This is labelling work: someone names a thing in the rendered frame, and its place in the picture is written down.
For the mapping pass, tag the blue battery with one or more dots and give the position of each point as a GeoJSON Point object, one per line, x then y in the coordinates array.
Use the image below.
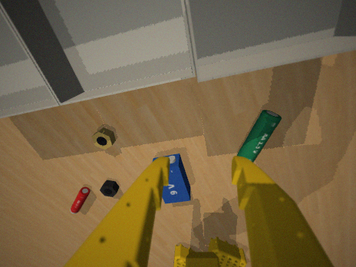
{"type": "Point", "coordinates": [178, 189]}

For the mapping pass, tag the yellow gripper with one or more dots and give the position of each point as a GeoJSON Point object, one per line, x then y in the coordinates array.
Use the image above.
{"type": "Point", "coordinates": [278, 233]}

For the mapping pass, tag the red battery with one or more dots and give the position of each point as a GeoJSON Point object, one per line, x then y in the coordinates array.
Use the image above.
{"type": "Point", "coordinates": [80, 199]}

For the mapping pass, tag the black hex nut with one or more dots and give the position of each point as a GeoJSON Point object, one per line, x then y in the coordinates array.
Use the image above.
{"type": "Point", "coordinates": [109, 188]}

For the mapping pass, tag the green battery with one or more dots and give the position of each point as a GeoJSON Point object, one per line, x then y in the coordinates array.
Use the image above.
{"type": "Point", "coordinates": [259, 134]}

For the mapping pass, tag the olive-yellow hex nut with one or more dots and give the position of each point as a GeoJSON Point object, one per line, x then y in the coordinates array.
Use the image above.
{"type": "Point", "coordinates": [103, 138]}

